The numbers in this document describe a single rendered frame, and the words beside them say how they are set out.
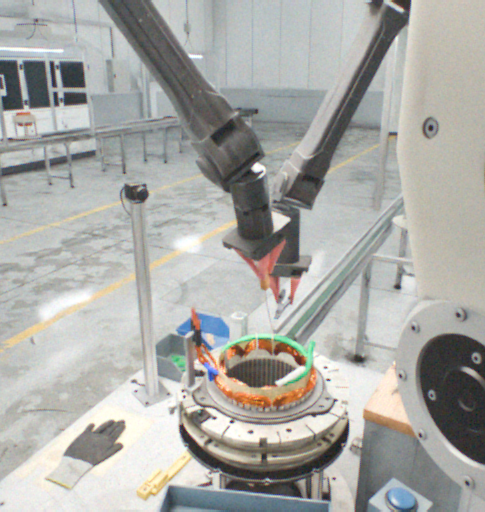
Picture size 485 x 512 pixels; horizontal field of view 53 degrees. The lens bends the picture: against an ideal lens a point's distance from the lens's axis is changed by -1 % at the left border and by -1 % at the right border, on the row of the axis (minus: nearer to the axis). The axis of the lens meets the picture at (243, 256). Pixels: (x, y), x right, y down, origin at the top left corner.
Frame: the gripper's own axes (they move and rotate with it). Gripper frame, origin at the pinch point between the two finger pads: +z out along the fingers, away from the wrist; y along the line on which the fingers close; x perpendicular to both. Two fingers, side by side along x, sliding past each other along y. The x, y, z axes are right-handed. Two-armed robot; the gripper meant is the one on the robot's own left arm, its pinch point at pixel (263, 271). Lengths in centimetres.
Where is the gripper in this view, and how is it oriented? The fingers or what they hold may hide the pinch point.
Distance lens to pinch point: 84.4
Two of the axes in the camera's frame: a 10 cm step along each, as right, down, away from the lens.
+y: -6.6, 5.5, -5.1
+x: 7.3, 3.3, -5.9
